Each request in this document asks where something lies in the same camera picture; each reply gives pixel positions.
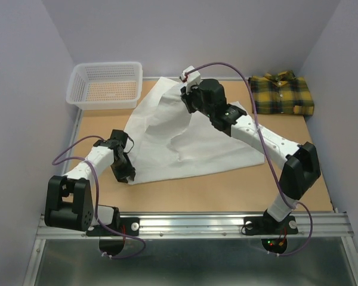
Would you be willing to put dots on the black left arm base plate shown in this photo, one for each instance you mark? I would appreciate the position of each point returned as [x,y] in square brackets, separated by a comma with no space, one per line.
[127,225]

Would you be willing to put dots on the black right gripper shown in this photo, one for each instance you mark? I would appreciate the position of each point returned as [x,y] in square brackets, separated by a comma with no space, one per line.
[187,98]

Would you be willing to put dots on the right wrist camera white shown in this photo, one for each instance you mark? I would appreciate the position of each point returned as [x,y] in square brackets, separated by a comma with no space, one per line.
[190,78]

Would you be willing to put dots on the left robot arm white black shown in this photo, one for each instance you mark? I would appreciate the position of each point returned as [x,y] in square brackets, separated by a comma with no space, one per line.
[69,200]

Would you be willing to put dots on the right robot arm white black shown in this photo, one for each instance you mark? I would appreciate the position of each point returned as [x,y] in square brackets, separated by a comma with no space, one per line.
[299,163]

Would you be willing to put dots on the white long sleeve shirt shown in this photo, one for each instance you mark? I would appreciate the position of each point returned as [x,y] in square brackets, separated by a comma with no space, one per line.
[170,143]

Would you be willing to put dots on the aluminium mounting rail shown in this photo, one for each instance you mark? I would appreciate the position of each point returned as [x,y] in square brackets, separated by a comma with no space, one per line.
[187,225]

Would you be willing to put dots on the yellow plaid folded shirt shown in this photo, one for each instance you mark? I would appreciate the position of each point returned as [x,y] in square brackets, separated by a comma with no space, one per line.
[282,93]

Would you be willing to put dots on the white perforated plastic basket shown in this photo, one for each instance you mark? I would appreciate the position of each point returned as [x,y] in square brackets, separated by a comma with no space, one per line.
[105,86]

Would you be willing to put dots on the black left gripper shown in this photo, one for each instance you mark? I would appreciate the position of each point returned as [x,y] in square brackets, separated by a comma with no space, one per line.
[129,171]

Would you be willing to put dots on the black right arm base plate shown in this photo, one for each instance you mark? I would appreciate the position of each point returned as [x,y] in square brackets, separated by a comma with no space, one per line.
[266,225]

